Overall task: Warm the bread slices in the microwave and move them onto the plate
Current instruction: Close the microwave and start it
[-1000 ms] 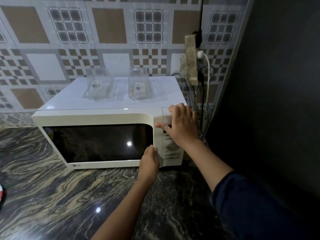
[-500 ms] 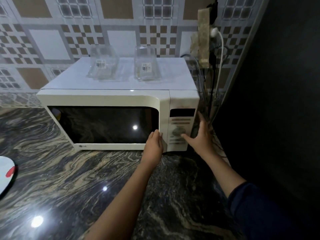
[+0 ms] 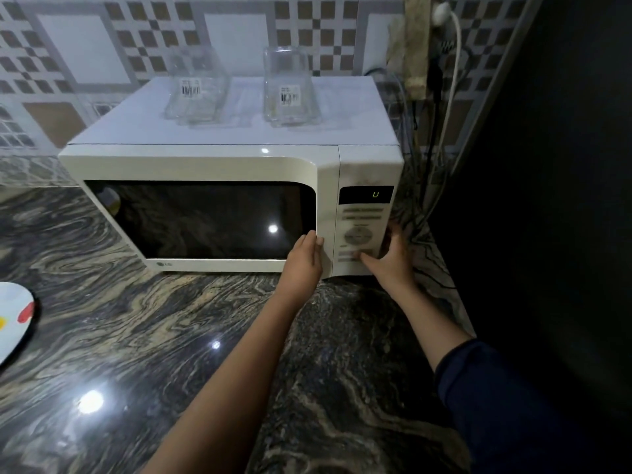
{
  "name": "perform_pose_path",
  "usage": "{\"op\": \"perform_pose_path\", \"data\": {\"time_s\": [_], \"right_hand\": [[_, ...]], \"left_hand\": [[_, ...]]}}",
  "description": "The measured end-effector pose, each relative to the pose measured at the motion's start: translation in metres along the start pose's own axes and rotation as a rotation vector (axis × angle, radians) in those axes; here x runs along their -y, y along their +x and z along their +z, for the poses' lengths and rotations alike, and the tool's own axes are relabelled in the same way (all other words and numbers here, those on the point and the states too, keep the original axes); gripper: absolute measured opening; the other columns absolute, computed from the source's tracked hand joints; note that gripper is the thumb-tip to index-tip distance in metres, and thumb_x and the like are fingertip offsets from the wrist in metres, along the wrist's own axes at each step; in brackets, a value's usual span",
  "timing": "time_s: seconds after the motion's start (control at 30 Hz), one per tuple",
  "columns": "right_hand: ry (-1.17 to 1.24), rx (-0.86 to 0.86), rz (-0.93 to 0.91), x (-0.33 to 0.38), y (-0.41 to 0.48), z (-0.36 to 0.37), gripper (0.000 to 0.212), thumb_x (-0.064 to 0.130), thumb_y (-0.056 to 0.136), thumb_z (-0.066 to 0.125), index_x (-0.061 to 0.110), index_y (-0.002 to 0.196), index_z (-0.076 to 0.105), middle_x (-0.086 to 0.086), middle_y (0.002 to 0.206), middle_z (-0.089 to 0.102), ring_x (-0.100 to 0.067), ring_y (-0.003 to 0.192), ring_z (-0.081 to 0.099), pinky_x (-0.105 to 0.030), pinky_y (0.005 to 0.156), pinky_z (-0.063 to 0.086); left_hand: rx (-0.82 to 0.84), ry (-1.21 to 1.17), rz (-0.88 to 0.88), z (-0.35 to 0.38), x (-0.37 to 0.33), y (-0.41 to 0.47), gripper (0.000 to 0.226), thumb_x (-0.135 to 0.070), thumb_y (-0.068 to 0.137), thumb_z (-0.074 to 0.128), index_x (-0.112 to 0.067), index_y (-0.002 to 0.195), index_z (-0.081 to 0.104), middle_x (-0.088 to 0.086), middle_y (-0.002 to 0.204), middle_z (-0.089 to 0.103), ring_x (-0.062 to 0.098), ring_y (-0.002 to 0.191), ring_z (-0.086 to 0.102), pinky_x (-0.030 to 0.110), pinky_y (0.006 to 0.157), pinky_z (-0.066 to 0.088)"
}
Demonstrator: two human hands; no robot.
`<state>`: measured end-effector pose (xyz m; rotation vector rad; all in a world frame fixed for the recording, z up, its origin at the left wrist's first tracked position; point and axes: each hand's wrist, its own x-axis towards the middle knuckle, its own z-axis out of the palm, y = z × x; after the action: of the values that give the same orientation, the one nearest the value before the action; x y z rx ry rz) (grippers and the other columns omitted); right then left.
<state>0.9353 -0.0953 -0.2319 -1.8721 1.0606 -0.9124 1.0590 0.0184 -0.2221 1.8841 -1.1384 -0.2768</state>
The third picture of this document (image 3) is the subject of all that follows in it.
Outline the person's left hand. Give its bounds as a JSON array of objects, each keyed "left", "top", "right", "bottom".
[{"left": 278, "top": 229, "right": 326, "bottom": 305}]

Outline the person's right hand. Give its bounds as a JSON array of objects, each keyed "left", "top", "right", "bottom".
[{"left": 359, "top": 221, "right": 419, "bottom": 298}]

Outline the white microwave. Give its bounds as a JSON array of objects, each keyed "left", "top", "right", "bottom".
[{"left": 57, "top": 75, "right": 407, "bottom": 280}]

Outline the clear plastic container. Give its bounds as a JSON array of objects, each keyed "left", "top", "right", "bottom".
[
  {"left": 163, "top": 45, "right": 232, "bottom": 126},
  {"left": 260, "top": 45, "right": 323, "bottom": 129}
]

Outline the silver refrigerator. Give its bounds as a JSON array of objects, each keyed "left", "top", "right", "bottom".
[{"left": 427, "top": 0, "right": 632, "bottom": 430}]

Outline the white polka dot plate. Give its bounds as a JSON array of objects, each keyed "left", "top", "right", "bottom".
[{"left": 0, "top": 281, "right": 39, "bottom": 367}]

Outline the person's left forearm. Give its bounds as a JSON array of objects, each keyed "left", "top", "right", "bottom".
[{"left": 140, "top": 294, "right": 308, "bottom": 474}]

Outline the person's right forearm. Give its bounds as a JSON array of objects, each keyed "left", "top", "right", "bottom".
[{"left": 388, "top": 284, "right": 473, "bottom": 372}]

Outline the dark blue shirt sleeve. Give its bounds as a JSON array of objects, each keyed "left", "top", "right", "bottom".
[{"left": 433, "top": 338, "right": 632, "bottom": 474}]

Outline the beige power strip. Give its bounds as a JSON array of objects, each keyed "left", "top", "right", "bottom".
[{"left": 387, "top": 0, "right": 434, "bottom": 102}]

